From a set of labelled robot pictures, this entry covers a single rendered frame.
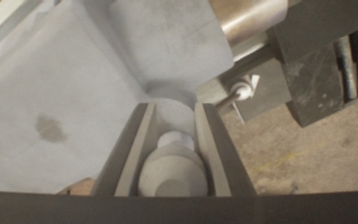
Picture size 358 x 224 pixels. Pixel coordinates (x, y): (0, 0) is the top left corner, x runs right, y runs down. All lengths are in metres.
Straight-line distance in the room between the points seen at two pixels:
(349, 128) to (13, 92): 2.15
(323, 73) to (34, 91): 0.55
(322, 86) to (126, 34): 0.49
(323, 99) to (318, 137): 1.44
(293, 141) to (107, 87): 1.83
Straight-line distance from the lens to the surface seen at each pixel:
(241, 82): 0.46
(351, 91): 0.65
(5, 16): 0.59
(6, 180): 0.29
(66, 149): 0.22
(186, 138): 0.17
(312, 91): 0.57
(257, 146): 1.82
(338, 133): 2.12
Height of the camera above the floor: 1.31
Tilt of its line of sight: 61 degrees down
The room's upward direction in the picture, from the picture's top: 179 degrees clockwise
